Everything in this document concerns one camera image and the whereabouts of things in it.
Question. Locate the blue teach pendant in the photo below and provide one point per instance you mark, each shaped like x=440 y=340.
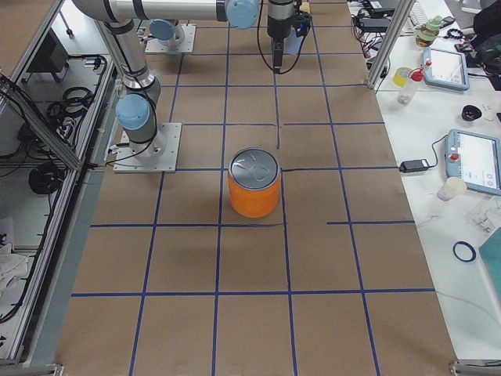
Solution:
x=446 y=69
x=474 y=158

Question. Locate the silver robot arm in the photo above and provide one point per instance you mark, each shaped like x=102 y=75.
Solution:
x=137 y=110
x=168 y=32

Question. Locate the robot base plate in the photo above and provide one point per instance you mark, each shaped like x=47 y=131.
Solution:
x=155 y=47

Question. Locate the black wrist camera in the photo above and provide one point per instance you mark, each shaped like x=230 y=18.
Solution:
x=302 y=23

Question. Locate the black power adapter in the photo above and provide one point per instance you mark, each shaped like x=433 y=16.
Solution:
x=411 y=166

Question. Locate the wooden mug tree stand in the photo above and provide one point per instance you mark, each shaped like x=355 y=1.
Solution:
x=304 y=6

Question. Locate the light blue plastic cup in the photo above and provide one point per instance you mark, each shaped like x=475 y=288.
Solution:
x=292 y=43

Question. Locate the aluminium frame post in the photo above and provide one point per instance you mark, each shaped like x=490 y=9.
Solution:
x=397 y=22

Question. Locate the green glass teapot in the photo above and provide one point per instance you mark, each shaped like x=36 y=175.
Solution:
x=428 y=32

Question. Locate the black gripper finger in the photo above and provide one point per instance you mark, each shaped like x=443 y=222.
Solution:
x=277 y=55

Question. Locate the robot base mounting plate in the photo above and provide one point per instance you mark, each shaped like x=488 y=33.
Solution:
x=160 y=156

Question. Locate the orange cylindrical bin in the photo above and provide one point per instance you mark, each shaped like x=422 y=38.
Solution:
x=254 y=182

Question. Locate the clear squeeze bottle red cap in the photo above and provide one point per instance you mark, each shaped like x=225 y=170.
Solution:
x=413 y=82

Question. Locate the black small bowl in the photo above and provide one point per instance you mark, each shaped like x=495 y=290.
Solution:
x=471 y=113

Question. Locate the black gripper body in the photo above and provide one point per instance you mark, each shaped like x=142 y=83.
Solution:
x=277 y=24

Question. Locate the white paper cup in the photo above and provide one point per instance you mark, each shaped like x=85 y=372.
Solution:
x=451 y=188

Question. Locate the yellow tape roll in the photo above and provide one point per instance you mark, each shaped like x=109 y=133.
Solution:
x=401 y=76

